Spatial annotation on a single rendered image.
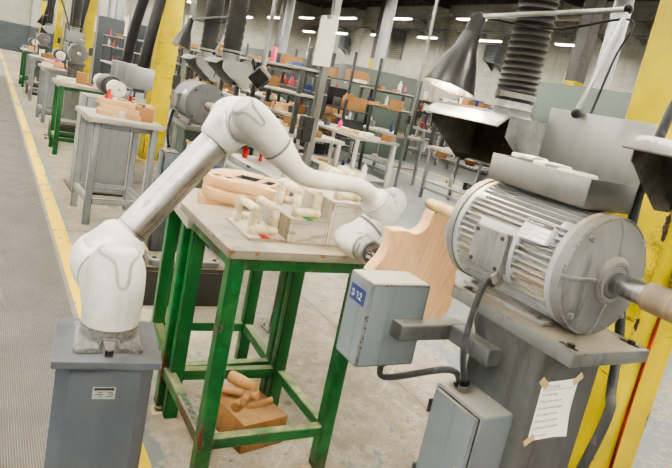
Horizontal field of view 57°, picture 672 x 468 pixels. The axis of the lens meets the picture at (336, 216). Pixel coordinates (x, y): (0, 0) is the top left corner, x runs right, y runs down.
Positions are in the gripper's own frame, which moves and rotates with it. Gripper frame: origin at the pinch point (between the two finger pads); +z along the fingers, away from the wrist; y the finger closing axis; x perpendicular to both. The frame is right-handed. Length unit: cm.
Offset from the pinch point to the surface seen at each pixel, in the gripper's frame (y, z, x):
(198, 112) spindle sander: 6, -225, 17
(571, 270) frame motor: 20, 68, 24
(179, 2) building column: -83, -727, 127
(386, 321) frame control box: 35, 39, -2
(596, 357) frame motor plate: 12, 74, 10
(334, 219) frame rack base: -1, -51, 3
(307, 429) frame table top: -16, -40, -78
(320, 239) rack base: 2, -51, -6
